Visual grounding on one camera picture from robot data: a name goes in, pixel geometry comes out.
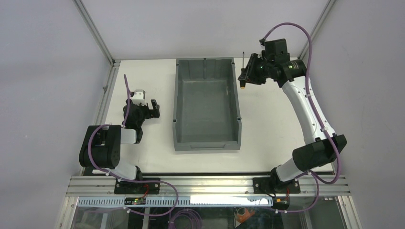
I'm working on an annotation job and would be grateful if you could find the black yellow handled screwdriver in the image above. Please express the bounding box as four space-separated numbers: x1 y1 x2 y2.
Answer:
238 51 246 89

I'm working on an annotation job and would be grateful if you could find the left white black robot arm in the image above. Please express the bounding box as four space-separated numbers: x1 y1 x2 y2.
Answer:
79 99 160 181

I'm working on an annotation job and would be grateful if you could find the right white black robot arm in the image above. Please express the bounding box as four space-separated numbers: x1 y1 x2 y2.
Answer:
238 39 347 194

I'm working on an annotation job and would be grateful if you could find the grey plastic storage bin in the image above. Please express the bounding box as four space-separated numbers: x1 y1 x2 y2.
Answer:
172 57 242 152

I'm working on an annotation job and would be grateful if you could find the orange object below table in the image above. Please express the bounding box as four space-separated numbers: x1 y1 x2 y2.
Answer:
234 208 256 224

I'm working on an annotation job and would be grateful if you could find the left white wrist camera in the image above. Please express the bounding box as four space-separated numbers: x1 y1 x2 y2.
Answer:
130 89 147 106

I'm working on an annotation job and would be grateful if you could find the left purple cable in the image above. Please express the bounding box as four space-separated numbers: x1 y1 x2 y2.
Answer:
87 74 180 218

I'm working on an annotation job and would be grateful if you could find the purple cable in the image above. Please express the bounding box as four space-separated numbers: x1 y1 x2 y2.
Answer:
259 22 342 214
87 74 180 218

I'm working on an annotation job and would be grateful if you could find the right aluminium frame post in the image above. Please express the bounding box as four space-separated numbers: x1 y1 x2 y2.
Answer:
298 0 337 59

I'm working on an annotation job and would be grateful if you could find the aluminium frame post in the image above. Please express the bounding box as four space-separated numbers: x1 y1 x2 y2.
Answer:
73 0 115 66
298 0 337 59

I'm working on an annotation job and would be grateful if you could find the left aluminium frame post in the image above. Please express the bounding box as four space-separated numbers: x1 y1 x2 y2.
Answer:
73 0 115 66

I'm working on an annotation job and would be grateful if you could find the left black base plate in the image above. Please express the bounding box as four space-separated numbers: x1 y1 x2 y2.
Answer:
114 177 160 195

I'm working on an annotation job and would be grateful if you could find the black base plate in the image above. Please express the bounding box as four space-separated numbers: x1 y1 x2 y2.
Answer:
252 177 301 194
114 177 160 195

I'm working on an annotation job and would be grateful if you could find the aluminium front rail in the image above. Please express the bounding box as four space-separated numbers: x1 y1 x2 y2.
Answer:
66 175 351 197

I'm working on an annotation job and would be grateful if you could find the white slotted cable duct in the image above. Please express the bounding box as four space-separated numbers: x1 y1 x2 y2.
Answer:
77 195 273 208

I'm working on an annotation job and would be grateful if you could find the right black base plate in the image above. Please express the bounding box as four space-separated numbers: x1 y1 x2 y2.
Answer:
252 177 301 194

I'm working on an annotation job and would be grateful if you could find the coiled purple cable below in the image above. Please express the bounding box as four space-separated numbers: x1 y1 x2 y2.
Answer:
168 208 203 229

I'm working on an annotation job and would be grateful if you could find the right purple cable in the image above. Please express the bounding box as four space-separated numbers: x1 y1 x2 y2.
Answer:
259 22 342 214

